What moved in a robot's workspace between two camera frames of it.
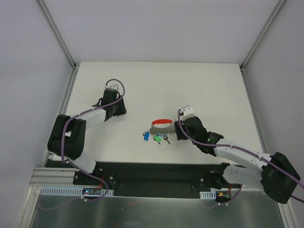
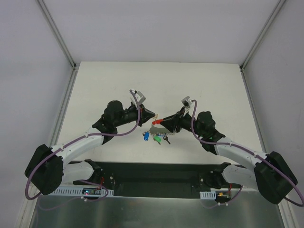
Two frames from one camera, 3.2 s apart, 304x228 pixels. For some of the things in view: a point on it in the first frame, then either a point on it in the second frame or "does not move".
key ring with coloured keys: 160,126 does not move
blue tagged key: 146,135 does not move
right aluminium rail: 247,87 does not move
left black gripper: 118,109 to 141,115
